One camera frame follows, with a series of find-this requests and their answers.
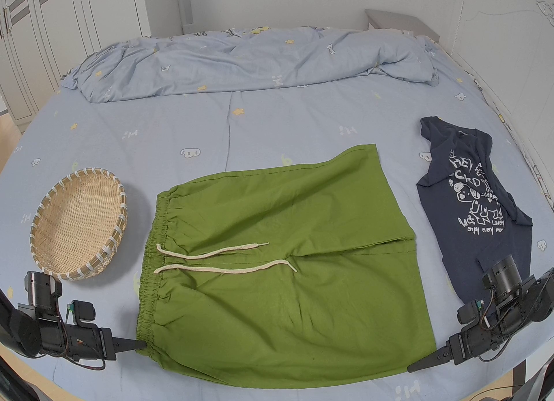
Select white wardrobe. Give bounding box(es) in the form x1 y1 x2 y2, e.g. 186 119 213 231
0 0 153 132

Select dark blue printed T-shirt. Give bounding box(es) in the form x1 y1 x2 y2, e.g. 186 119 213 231
416 116 534 306

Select bed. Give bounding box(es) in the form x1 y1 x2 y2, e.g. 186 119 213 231
0 0 554 401

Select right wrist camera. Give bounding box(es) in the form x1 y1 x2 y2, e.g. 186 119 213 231
457 299 483 327

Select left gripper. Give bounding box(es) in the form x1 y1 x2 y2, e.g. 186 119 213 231
61 323 118 361

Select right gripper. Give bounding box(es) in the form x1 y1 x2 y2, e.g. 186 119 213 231
447 316 508 366

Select round woven basket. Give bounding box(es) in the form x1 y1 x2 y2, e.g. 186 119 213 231
29 167 128 281

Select pale blue quilt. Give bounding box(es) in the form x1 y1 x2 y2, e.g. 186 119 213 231
60 24 440 104

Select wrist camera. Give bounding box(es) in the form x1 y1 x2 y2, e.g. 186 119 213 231
66 300 97 327
457 299 483 327

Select green shorts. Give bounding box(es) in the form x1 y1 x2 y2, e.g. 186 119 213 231
135 144 436 389

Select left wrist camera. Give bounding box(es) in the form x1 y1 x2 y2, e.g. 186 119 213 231
66 300 97 327

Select grey bedside table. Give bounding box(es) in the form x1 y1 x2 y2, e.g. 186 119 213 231
364 8 441 43

